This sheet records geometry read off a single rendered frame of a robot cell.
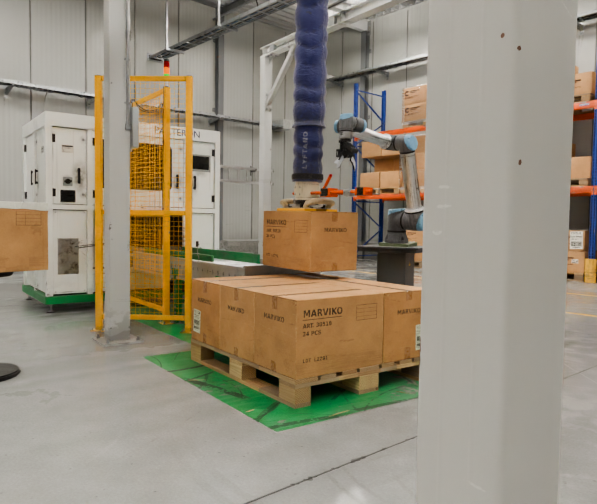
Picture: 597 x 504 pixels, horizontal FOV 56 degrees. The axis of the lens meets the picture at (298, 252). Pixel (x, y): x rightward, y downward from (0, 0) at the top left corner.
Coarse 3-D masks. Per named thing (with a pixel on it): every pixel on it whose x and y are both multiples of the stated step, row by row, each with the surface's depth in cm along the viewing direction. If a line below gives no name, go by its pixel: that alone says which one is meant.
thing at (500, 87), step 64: (448, 0) 62; (512, 0) 56; (576, 0) 62; (448, 64) 62; (512, 64) 56; (448, 128) 63; (512, 128) 56; (448, 192) 63; (512, 192) 57; (448, 256) 63; (512, 256) 57; (448, 320) 63; (512, 320) 58; (448, 384) 63; (512, 384) 58; (448, 448) 63; (512, 448) 59
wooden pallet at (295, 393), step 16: (192, 352) 374; (208, 352) 367; (224, 352) 337; (224, 368) 346; (240, 368) 322; (256, 368) 308; (368, 368) 307; (384, 368) 314; (400, 368) 352; (416, 368) 333; (256, 384) 313; (288, 384) 283; (304, 384) 282; (336, 384) 319; (352, 384) 308; (368, 384) 308; (288, 400) 283; (304, 400) 282
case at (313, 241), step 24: (264, 216) 413; (288, 216) 387; (312, 216) 366; (336, 216) 377; (264, 240) 413; (288, 240) 387; (312, 240) 367; (336, 240) 378; (264, 264) 414; (288, 264) 388; (312, 264) 368; (336, 264) 380
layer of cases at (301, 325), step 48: (192, 288) 372; (240, 288) 322; (288, 288) 325; (336, 288) 329; (384, 288) 333; (192, 336) 374; (240, 336) 322; (288, 336) 283; (336, 336) 293; (384, 336) 313
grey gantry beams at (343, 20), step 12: (372, 0) 575; (384, 0) 563; (396, 0) 547; (348, 12) 607; (360, 12) 592; (372, 12) 579; (336, 24) 615; (348, 24) 615; (288, 36) 690; (264, 48) 738; (288, 48) 703
